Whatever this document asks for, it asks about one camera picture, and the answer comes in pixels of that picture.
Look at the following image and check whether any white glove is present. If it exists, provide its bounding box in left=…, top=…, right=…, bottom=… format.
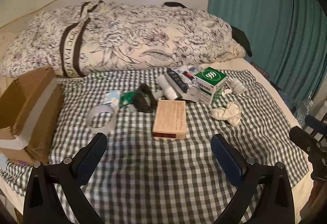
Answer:
left=210, top=102, right=242, bottom=127

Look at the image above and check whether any clear tape roll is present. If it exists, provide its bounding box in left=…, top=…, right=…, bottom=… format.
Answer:
left=86, top=105, right=116, bottom=135

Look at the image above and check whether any green 999 medicine box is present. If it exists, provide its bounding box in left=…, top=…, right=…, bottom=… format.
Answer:
left=194, top=67, right=227, bottom=106

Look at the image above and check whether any blue cloud tissue pack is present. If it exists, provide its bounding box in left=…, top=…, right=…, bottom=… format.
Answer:
left=103, top=90, right=121, bottom=110

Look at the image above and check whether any tan box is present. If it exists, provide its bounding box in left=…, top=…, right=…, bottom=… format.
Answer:
left=152, top=100, right=187, bottom=140

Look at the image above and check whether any green foil packet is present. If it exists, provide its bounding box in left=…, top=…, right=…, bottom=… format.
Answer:
left=119, top=90, right=136, bottom=108

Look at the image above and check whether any black bag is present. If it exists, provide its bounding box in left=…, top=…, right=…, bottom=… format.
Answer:
left=132, top=84, right=157, bottom=113

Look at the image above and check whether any white sock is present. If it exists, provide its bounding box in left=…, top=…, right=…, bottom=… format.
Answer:
left=157, top=74, right=178, bottom=100

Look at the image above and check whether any black power strip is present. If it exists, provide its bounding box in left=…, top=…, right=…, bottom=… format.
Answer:
left=165, top=68, right=188, bottom=97

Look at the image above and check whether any brown cardboard box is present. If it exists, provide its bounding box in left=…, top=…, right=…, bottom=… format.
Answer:
left=1, top=66, right=63, bottom=165

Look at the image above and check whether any teal curtain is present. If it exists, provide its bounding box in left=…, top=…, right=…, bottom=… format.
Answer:
left=208, top=0, right=326, bottom=102

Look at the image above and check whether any green checkered cloth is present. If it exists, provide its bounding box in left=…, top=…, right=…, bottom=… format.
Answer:
left=0, top=66, right=310, bottom=224

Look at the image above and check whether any black garment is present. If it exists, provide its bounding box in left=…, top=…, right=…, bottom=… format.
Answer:
left=231, top=26, right=253, bottom=58

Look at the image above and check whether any floral white duvet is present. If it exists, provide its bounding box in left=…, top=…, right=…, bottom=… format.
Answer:
left=1, top=1, right=246, bottom=77

